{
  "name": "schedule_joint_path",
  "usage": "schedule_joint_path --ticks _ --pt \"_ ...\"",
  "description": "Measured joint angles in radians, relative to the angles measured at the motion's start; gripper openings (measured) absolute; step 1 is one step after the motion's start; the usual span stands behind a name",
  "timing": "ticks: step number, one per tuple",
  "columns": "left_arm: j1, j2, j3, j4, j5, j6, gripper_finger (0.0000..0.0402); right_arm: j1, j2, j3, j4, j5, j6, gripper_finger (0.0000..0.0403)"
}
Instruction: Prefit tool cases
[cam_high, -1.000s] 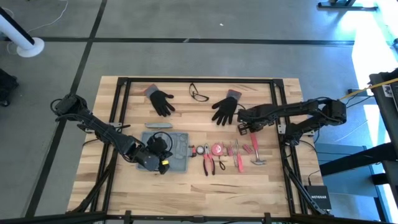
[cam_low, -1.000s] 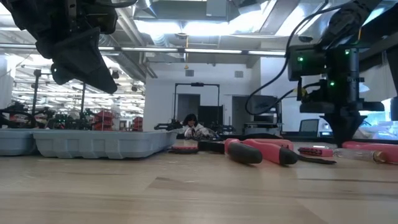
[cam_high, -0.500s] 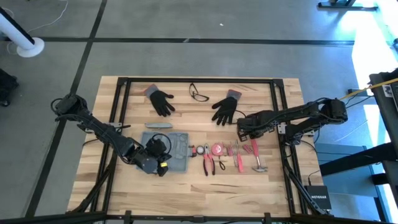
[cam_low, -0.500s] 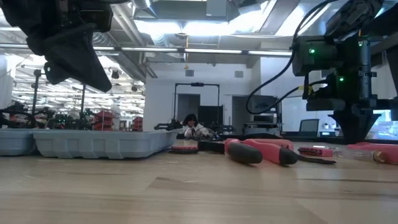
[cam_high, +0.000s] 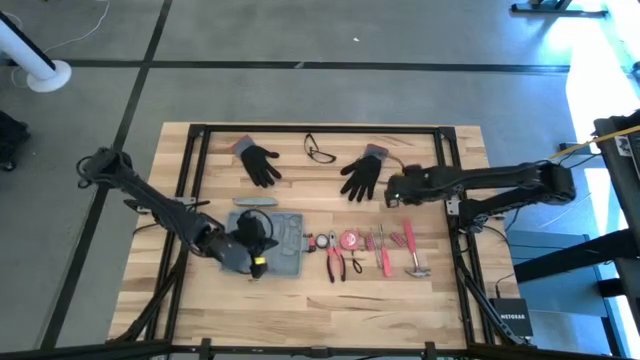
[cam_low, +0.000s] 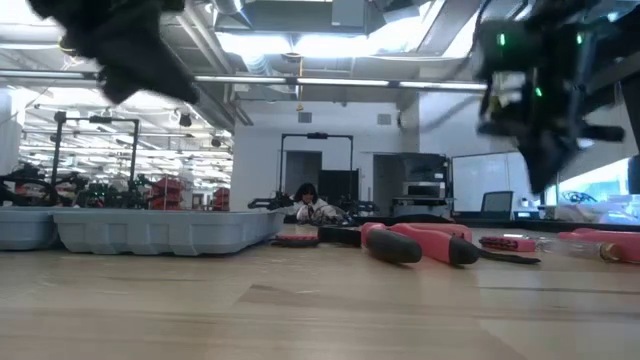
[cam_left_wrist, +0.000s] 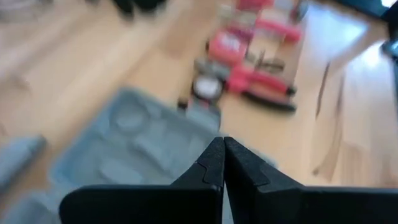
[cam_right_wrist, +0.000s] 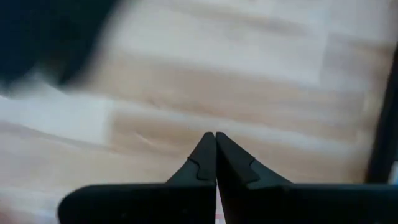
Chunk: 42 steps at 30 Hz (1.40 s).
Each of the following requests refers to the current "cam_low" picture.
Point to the long ceiling light bar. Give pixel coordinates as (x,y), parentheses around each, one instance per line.
(300,80)

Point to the grey office chair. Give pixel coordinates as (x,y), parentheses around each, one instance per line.
(497,202)

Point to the grey wall vent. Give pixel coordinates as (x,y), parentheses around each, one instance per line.
(384,119)
(305,117)

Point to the pink screwdriver bit holder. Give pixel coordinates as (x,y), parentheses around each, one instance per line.
(507,244)

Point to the person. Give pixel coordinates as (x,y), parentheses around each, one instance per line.
(310,200)

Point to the red storage boxes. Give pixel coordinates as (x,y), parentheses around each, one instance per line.
(221,198)
(167,192)

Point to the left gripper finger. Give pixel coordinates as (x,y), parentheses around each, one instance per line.
(145,75)

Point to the small black desk robot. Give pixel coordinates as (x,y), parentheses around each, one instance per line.
(270,202)

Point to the dark equipment rack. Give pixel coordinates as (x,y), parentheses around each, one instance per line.
(420,185)

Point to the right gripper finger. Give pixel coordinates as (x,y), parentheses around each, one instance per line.
(560,155)
(537,160)

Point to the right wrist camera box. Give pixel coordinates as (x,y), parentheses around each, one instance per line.
(505,50)

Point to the black display screen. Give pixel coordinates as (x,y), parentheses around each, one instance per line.
(339,182)

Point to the white board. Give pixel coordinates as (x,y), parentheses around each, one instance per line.
(480,180)

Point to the black metal table frame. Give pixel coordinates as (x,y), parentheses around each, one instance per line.
(550,225)

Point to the black gantry frame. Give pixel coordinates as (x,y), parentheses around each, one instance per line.
(317,135)
(59,150)

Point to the grey plastic tool case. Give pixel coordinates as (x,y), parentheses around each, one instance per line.
(150,232)

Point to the grey ceiling box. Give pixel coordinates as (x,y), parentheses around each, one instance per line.
(347,12)

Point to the black background robot arm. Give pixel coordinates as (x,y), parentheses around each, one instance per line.
(30,192)

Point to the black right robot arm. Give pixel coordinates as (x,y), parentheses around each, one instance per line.
(600,45)

